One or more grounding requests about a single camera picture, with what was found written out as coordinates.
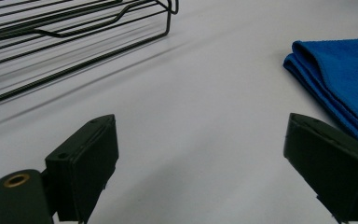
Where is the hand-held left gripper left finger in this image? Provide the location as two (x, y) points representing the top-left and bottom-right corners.
(45, 114), (119, 224)

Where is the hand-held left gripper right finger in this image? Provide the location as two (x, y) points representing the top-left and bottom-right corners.
(282, 112), (358, 224)

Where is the blue folded cloth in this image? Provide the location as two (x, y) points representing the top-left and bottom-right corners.
(282, 36), (358, 152)

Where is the black wire rack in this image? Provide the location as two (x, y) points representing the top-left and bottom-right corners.
(0, 0), (180, 107)

